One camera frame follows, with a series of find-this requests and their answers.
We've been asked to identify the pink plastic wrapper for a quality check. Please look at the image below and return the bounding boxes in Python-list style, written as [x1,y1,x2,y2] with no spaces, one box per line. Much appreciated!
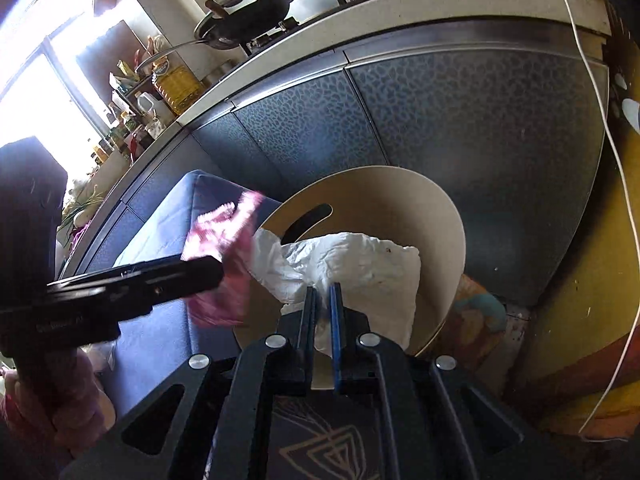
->
[181,191,266,328]

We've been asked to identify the kitchen window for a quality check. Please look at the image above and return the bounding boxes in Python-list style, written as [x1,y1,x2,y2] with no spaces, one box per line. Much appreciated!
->
[0,10,132,161]

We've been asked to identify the black wok with long handle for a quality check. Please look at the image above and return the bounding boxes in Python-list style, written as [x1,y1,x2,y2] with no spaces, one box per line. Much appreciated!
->
[135,0,296,73]

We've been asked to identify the pile of food packets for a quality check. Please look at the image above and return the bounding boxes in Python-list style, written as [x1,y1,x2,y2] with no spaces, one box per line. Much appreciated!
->
[107,35,171,92]

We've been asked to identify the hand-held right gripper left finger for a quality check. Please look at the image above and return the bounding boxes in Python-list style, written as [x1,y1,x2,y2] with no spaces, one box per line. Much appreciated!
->
[60,285,321,480]

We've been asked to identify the orange teal mat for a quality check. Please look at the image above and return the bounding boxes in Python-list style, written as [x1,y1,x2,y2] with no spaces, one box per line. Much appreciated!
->
[439,274,512,357]

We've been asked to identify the green onions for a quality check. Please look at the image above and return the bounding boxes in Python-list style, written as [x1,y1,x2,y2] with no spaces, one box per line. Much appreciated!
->
[59,194,103,228]

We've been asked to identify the blue printed tablecloth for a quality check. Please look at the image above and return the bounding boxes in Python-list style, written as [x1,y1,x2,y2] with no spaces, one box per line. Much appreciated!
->
[85,170,386,480]

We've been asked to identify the row of condiment bottles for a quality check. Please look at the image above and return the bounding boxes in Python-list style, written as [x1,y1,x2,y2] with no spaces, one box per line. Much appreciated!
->
[90,105,156,166]

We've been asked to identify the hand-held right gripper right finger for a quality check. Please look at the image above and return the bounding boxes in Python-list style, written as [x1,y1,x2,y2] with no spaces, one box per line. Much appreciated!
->
[327,282,566,480]

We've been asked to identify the white cable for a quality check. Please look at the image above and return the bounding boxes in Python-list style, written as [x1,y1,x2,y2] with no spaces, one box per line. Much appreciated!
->
[547,0,640,443]

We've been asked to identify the grey kitchen counter cabinet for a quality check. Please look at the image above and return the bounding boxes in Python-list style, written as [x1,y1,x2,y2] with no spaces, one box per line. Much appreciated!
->
[60,0,613,306]

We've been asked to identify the white plastic bag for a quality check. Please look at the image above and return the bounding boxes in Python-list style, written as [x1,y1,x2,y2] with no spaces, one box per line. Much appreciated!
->
[250,230,421,361]

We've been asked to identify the yellow cooking oil bottle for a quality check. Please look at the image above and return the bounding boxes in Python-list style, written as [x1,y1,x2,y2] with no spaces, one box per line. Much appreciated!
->
[152,57,206,116]

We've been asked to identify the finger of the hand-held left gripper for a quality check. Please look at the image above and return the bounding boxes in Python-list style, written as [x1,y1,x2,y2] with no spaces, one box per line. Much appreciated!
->
[47,255,224,311]

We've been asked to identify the white plastic jug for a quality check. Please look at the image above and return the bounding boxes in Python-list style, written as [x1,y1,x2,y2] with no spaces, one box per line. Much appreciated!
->
[135,92,162,122]

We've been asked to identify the yellow patterned panel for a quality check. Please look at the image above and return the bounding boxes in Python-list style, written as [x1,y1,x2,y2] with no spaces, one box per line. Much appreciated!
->
[515,55,640,443]

